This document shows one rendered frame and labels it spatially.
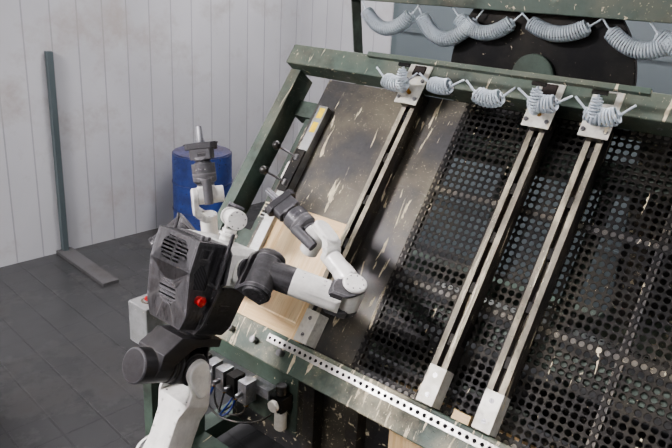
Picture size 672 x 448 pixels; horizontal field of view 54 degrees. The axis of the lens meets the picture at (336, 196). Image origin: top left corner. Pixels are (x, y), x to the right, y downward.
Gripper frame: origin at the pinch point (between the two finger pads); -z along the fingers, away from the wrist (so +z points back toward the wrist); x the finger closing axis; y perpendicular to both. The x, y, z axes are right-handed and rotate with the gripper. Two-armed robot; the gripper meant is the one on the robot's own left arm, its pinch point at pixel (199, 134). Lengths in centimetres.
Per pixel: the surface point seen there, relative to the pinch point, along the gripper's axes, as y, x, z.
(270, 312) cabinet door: -9, 17, 72
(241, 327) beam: -7, 5, 77
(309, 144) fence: -40, 35, 8
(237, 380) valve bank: 7, 5, 93
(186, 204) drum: -288, -111, 47
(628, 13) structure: -18, 162, -27
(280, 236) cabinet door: -25, 21, 45
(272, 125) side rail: -53, 17, -2
